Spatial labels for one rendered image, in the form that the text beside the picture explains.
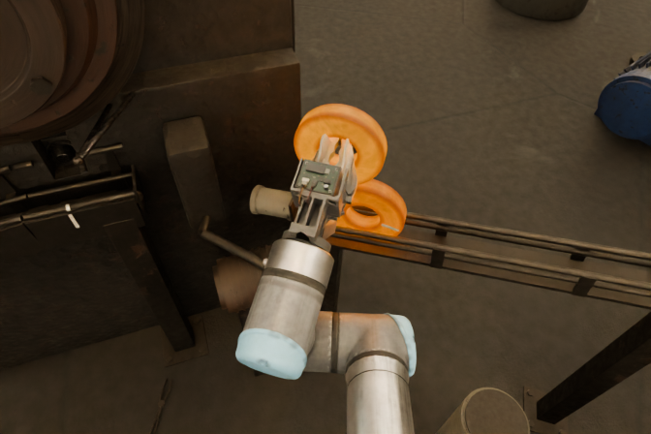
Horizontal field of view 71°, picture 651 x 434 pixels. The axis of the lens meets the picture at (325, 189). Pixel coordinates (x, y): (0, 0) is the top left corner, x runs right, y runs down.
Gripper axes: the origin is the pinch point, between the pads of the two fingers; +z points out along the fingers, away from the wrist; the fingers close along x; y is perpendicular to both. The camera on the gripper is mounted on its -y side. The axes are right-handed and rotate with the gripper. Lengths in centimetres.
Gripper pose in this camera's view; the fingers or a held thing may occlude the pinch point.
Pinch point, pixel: (341, 139)
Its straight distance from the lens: 75.4
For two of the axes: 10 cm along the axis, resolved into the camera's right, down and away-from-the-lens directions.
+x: -9.6, -2.2, 1.7
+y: -0.6, -4.3, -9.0
